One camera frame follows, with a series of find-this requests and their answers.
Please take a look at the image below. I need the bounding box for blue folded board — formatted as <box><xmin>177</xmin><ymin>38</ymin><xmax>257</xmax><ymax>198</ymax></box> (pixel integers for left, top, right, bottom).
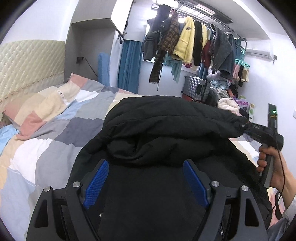
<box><xmin>98</xmin><ymin>52</ymin><xmax>110</xmax><ymax>86</ymax></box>

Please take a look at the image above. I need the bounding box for patchwork pastel duvet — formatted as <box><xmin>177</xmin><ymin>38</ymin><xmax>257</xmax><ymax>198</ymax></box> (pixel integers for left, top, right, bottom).
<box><xmin>0</xmin><ymin>86</ymin><xmax>285</xmax><ymax>241</ymax></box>

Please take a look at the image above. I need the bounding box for dark grey hanging jacket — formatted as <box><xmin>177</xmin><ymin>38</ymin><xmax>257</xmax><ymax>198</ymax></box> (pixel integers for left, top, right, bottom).
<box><xmin>142</xmin><ymin>4</ymin><xmax>171</xmax><ymax>61</ymax></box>

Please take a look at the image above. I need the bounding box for teal clip hanger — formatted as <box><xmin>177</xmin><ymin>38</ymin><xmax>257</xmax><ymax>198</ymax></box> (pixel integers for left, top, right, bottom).
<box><xmin>235</xmin><ymin>45</ymin><xmax>250</xmax><ymax>68</ymax></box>

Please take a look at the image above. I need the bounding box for dark denim jacket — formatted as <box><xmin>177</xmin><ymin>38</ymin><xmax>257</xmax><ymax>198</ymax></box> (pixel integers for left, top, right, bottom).
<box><xmin>210</xmin><ymin>24</ymin><xmax>236</xmax><ymax>80</ymax></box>

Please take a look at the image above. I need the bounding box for black belt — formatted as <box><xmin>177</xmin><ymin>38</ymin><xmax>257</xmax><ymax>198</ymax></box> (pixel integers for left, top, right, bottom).
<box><xmin>274</xmin><ymin>192</ymin><xmax>282</xmax><ymax>220</ymax></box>

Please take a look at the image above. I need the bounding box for blue curtain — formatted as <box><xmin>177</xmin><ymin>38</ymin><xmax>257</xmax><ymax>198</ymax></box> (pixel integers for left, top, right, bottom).
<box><xmin>117</xmin><ymin>40</ymin><xmax>142</xmax><ymax>94</ymax></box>

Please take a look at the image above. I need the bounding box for patchwork pillow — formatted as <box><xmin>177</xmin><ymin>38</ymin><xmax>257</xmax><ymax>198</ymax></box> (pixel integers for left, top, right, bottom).
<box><xmin>3</xmin><ymin>73</ymin><xmax>88</xmax><ymax>140</ymax></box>

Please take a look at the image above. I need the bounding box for black wall charger with cable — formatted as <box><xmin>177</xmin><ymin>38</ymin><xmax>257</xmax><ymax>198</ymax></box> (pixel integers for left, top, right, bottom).
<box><xmin>76</xmin><ymin>56</ymin><xmax>99</xmax><ymax>78</ymax></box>

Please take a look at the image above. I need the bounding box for white wall air conditioner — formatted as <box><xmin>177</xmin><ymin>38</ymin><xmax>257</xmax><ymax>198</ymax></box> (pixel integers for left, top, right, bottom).
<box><xmin>245</xmin><ymin>49</ymin><xmax>278</xmax><ymax>62</ymax></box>

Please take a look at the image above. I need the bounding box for cream bundled blanket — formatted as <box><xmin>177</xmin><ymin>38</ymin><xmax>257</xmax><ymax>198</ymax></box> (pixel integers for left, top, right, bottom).
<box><xmin>217</xmin><ymin>98</ymin><xmax>241</xmax><ymax>116</ymax></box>

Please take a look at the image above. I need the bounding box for white overhead cabinet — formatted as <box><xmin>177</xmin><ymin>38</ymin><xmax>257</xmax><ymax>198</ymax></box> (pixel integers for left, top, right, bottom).
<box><xmin>71</xmin><ymin>0</ymin><xmax>132</xmax><ymax>34</ymax></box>

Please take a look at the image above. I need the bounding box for yellow fleece jacket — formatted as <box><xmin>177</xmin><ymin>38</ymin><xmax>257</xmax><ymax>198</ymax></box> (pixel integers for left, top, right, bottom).
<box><xmin>172</xmin><ymin>16</ymin><xmax>195</xmax><ymax>64</ymax></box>

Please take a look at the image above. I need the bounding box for brown plaid scarf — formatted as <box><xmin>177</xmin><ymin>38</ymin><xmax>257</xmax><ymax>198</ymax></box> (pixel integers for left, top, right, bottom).
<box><xmin>149</xmin><ymin>11</ymin><xmax>179</xmax><ymax>85</ymax></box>

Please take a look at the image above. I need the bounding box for grey hard-shell suitcase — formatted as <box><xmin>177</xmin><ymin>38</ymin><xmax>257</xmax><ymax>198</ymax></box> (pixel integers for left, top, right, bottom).
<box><xmin>182</xmin><ymin>75</ymin><xmax>211</xmax><ymax>102</ymax></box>

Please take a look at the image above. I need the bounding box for teal hanging cloth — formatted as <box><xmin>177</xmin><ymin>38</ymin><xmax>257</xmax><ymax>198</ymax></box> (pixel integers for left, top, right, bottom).
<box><xmin>164</xmin><ymin>55</ymin><xmax>183</xmax><ymax>83</ymax></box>

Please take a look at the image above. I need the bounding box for black padded coat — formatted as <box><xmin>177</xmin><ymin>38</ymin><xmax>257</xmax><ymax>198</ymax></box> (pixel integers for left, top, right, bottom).
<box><xmin>68</xmin><ymin>96</ymin><xmax>271</xmax><ymax>240</ymax></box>

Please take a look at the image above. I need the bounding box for person's right hand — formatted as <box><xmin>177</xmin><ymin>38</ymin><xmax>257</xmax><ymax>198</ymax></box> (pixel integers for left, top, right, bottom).
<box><xmin>257</xmin><ymin>145</ymin><xmax>288</xmax><ymax>191</ymax></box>

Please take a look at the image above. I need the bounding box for ceiling metal drying rack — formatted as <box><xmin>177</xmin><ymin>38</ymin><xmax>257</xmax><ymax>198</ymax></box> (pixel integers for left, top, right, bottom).
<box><xmin>152</xmin><ymin>1</ymin><xmax>247</xmax><ymax>53</ymax></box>

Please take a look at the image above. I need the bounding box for quilted cream headboard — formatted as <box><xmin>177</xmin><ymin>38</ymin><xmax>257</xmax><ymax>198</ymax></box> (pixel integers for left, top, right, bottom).
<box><xmin>1</xmin><ymin>40</ymin><xmax>65</xmax><ymax>108</ymax></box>

